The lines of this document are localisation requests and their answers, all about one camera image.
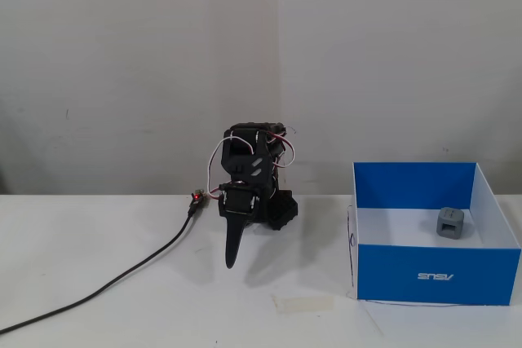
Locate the small controller board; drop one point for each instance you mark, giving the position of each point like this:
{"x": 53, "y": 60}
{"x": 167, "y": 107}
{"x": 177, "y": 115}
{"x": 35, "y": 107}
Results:
{"x": 197, "y": 196}

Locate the blue white cardboard box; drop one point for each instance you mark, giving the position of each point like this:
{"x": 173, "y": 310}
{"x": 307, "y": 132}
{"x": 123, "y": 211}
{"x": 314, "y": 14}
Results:
{"x": 432, "y": 274}

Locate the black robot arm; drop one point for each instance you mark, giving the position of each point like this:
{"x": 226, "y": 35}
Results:
{"x": 281, "y": 209}

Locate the gray cube block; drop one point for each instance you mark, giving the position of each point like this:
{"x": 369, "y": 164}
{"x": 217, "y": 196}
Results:
{"x": 449, "y": 225}

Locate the clear tape strip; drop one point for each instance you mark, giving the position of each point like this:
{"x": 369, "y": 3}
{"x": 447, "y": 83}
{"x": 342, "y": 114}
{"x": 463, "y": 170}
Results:
{"x": 302, "y": 303}

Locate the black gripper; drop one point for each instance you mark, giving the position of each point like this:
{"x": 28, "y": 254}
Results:
{"x": 237, "y": 204}

